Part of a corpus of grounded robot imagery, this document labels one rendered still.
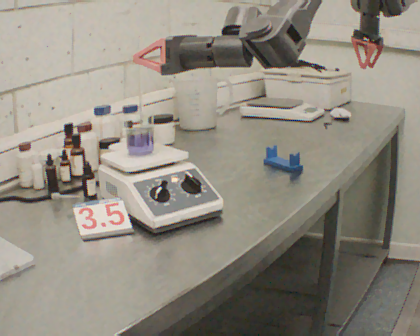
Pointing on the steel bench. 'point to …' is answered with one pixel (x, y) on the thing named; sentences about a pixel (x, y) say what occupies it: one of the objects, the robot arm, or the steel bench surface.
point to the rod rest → (283, 160)
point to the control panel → (175, 192)
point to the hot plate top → (144, 158)
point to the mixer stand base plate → (3, 258)
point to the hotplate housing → (111, 183)
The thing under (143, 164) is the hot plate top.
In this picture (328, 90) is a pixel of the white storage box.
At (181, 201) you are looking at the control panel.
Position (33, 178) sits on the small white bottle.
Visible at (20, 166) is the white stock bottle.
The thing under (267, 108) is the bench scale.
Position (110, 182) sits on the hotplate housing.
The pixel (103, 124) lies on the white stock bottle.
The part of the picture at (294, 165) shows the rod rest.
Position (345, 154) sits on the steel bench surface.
